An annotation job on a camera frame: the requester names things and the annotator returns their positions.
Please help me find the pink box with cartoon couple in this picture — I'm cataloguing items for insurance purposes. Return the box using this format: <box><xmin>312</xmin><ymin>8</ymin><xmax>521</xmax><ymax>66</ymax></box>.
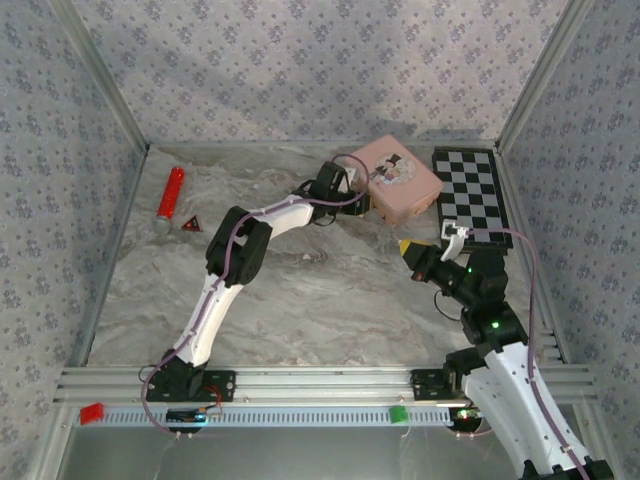
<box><xmin>348</xmin><ymin>134</ymin><xmax>445</xmax><ymax>227</ymax></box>

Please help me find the black and white chessboard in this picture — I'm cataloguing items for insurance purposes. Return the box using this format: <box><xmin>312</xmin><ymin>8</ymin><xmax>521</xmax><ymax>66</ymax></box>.
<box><xmin>431</xmin><ymin>145</ymin><xmax>515</xmax><ymax>257</ymax></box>

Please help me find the red glitter tube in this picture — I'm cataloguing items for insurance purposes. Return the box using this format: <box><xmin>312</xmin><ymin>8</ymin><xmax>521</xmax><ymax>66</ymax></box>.
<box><xmin>151</xmin><ymin>166</ymin><xmax>187</xmax><ymax>232</ymax></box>

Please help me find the grey metal panel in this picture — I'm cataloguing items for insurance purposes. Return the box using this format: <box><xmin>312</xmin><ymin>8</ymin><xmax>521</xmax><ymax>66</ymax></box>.
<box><xmin>35</xmin><ymin>403</ymin><xmax>607</xmax><ymax>480</ymax></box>

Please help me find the red plastic block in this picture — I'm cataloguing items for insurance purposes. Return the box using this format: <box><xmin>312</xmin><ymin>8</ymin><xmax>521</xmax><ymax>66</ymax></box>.
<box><xmin>79</xmin><ymin>401</ymin><xmax>107</xmax><ymax>427</ymax></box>

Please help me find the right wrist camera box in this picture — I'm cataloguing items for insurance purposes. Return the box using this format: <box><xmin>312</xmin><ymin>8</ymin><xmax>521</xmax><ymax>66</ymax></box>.
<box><xmin>440</xmin><ymin>219</ymin><xmax>474</xmax><ymax>263</ymax></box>

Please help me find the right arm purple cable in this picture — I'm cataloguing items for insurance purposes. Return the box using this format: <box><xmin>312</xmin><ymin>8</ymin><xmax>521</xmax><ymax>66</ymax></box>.
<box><xmin>452</xmin><ymin>226</ymin><xmax>592</xmax><ymax>480</ymax></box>

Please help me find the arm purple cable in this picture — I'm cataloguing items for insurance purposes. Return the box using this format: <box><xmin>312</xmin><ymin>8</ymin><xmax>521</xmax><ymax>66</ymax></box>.
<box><xmin>452</xmin><ymin>226</ymin><xmax>592</xmax><ymax>480</ymax></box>
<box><xmin>141</xmin><ymin>153</ymin><xmax>374</xmax><ymax>441</ymax></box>

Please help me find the aluminium table side rail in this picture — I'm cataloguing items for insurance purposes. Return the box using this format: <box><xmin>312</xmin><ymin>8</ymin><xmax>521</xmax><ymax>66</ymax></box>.
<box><xmin>67</xmin><ymin>144</ymin><xmax>152</xmax><ymax>369</ymax></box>
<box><xmin>493</xmin><ymin>143</ymin><xmax>570</xmax><ymax>362</ymax></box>

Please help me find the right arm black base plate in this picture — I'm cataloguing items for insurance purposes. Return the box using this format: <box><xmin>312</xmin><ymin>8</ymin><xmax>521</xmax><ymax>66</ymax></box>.
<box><xmin>410</xmin><ymin>368</ymin><xmax>474</xmax><ymax>402</ymax></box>

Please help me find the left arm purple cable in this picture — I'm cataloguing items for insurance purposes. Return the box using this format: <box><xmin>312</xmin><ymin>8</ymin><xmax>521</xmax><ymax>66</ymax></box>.
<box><xmin>141</xmin><ymin>153</ymin><xmax>374</xmax><ymax>441</ymax></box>

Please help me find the aluminium mounting rail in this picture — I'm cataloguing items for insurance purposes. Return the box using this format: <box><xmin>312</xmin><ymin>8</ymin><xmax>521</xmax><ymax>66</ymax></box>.
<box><xmin>53</xmin><ymin>364</ymin><xmax>599</xmax><ymax>404</ymax></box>

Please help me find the white slotted cable duct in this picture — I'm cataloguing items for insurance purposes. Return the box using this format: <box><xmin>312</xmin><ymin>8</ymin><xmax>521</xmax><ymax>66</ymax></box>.
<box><xmin>79</xmin><ymin>405</ymin><xmax>459</xmax><ymax>429</ymax></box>

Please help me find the aluminium frame post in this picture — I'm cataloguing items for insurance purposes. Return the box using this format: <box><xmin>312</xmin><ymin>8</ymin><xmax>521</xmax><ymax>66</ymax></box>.
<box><xmin>493</xmin><ymin>0</ymin><xmax>597</xmax><ymax>152</ymax></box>
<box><xmin>49</xmin><ymin>0</ymin><xmax>152</xmax><ymax>152</ymax></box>

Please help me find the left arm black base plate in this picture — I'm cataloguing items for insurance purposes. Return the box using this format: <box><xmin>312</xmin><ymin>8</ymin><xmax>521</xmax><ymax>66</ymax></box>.
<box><xmin>145</xmin><ymin>369</ymin><xmax>237</xmax><ymax>404</ymax></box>

